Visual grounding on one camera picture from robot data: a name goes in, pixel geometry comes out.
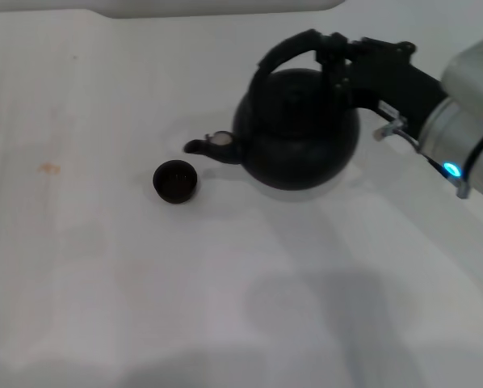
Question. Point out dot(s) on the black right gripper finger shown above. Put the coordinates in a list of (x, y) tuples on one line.
[(340, 78), (338, 46)]

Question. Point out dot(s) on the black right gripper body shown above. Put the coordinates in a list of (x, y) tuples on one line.
[(387, 77)]

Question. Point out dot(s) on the small dark teacup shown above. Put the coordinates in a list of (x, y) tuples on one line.
[(175, 184)]

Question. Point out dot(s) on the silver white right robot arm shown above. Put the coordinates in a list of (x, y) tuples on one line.
[(467, 121)]

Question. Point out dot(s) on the white rounded base panel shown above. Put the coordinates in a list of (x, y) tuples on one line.
[(225, 8)]

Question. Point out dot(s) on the white tablecloth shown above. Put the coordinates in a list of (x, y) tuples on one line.
[(144, 283)]

